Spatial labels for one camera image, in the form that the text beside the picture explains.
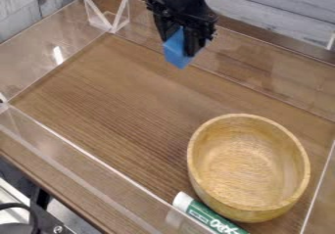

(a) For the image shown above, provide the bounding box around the black metal table bracket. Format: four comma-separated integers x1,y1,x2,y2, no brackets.
31,187,76,234

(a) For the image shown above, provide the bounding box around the clear acrylic enclosure wall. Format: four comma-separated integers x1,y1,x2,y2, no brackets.
0,0,335,234

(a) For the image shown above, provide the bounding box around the black cable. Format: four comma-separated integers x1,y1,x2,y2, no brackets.
0,202,43,234

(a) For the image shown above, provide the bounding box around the brown wooden bowl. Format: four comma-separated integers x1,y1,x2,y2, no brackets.
187,114,311,223

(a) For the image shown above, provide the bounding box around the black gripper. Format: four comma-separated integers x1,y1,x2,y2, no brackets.
147,0,218,57

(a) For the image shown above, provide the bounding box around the blue rectangular block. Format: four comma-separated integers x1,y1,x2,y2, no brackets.
163,28,192,70

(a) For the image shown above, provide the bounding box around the green expo marker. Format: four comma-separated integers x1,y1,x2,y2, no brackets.
172,192,250,234

